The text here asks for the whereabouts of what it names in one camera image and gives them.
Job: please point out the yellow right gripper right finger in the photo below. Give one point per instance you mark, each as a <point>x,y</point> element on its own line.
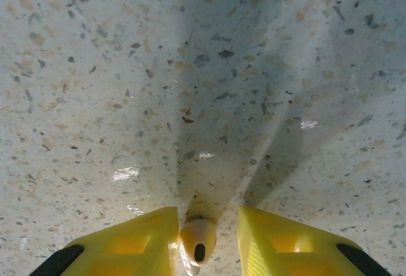
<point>285,247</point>

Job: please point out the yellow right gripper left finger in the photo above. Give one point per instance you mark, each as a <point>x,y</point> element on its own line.
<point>127,244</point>

